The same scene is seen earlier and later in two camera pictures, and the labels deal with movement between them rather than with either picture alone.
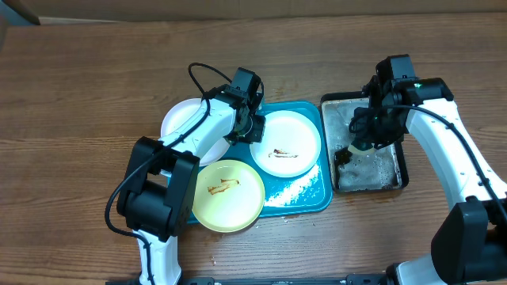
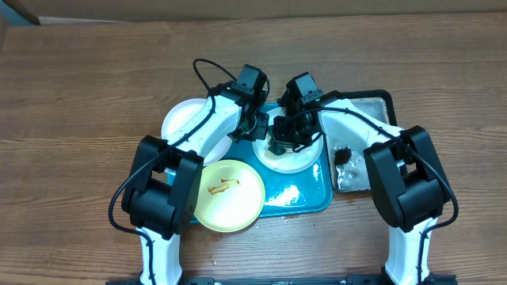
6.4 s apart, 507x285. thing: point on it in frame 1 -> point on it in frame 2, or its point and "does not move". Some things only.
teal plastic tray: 309,192 does not move
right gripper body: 379,128 -> 294,134
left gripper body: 251,131 does not move
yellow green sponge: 353,149 -> 277,149
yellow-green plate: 230,195 does not move
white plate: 291,147 does not move
